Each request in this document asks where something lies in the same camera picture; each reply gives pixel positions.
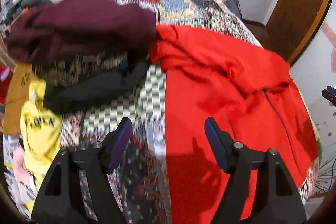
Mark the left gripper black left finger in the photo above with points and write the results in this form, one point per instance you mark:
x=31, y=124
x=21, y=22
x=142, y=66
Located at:
x=76, y=188

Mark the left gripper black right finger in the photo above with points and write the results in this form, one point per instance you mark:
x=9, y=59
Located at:
x=276, y=198

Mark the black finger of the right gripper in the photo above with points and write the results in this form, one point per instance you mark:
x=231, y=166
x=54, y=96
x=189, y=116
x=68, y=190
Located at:
x=329, y=93

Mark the red garment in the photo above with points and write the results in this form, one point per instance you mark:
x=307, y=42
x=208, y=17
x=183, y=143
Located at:
x=247, y=90

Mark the yellow fleece garment with letters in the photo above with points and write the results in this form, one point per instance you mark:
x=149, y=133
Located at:
x=40, y=130

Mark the patchwork patterned bedspread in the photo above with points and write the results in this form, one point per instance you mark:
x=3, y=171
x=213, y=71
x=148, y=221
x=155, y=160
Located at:
x=141, y=184

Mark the brown wooden door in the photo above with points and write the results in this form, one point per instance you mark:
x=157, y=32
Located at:
x=291, y=27

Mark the black garment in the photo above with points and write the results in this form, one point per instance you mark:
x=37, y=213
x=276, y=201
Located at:
x=95, y=91

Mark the dark patterned garment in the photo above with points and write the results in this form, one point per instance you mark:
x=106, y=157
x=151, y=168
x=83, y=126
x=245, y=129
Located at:
x=75, y=70

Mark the brown cardboard box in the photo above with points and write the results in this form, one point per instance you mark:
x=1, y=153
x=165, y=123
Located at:
x=17, y=95

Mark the dark blue bag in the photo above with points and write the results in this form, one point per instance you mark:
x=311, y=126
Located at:
x=234, y=6

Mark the maroon garment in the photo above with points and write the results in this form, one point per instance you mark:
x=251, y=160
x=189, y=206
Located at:
x=79, y=27

